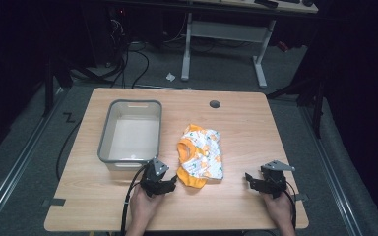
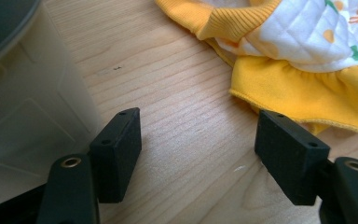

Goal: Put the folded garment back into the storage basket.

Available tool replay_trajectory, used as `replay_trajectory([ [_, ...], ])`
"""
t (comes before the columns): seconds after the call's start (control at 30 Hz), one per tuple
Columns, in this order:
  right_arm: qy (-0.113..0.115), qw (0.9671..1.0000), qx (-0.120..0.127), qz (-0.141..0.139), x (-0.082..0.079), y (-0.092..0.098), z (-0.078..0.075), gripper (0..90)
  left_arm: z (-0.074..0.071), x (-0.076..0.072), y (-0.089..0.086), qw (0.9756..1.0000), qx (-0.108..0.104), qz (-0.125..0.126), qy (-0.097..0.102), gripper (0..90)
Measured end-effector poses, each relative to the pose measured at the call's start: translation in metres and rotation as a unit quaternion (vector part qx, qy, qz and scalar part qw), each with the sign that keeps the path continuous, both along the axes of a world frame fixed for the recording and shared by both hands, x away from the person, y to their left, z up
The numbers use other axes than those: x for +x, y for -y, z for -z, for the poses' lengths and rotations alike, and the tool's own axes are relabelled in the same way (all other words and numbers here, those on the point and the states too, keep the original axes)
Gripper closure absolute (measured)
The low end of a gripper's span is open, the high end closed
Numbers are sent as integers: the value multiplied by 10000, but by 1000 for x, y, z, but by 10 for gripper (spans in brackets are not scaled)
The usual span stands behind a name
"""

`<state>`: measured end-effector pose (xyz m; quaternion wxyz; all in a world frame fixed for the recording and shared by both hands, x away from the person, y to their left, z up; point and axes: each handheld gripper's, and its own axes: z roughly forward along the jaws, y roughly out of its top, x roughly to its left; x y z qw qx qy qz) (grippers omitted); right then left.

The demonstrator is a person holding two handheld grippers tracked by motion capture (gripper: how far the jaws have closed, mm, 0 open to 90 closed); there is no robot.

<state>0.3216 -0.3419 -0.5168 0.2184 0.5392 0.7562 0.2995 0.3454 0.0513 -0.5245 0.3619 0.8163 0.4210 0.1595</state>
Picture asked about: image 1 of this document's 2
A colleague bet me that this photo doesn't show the person's right hand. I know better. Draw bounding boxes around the person's right hand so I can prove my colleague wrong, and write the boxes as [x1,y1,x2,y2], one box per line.
[261,191,294,228]

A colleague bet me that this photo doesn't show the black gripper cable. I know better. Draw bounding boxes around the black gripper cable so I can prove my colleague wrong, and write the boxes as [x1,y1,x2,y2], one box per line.
[283,181,298,230]
[120,165,150,236]

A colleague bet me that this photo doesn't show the person's left hand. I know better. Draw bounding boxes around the person's left hand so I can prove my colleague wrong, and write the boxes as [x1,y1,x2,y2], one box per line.
[129,185,165,230]

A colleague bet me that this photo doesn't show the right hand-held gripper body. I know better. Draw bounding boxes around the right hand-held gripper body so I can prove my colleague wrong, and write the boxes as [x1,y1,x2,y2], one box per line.
[255,159,296,200]

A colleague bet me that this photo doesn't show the grey-rimmed white plastic basin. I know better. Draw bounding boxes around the grey-rimmed white plastic basin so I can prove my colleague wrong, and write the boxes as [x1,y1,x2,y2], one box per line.
[96,98,163,172]

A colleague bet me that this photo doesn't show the bundle of black cables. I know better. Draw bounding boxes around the bundle of black cables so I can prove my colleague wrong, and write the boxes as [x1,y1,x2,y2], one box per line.
[104,13,151,89]

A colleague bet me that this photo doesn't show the orange patterned baby garment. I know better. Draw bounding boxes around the orange patterned baby garment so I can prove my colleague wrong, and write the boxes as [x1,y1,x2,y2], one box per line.
[175,123,225,190]

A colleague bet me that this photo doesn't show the metal floor rail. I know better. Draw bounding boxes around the metal floor rail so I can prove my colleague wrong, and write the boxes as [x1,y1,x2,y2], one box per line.
[0,88,67,234]
[299,106,365,236]

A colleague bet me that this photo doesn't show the thin black floor cable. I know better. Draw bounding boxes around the thin black floor cable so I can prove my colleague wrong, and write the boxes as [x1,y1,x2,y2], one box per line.
[55,119,84,182]

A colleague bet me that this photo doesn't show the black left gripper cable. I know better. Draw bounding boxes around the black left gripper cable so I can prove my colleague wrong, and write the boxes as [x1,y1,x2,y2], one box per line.
[120,165,150,236]

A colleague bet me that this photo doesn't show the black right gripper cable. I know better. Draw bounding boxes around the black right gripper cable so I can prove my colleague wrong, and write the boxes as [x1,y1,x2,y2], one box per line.
[283,181,298,230]

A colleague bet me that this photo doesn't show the black metal stand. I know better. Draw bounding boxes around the black metal stand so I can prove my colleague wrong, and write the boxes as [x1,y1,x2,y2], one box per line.
[266,70,327,139]
[42,53,75,118]

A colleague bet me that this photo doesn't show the desk with white legs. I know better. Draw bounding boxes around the desk with white legs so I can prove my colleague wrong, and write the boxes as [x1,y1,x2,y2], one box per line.
[180,0,320,89]

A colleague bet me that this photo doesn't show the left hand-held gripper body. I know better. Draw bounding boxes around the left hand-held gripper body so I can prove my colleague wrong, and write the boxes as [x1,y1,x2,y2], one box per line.
[139,157,171,198]

